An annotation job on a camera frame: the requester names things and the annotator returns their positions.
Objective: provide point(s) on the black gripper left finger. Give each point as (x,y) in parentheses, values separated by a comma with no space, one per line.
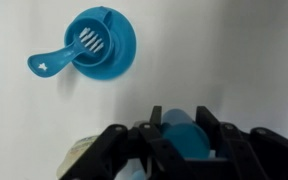
(104,156)

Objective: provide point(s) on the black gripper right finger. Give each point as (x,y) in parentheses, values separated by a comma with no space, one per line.
(260,154)

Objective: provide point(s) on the small blue cup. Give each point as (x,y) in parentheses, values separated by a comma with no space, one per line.
(189,139)

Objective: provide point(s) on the blue toy plate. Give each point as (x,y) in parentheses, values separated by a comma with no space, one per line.
(109,40)

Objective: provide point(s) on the blue toy brush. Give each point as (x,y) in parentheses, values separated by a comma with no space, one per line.
(67,53)

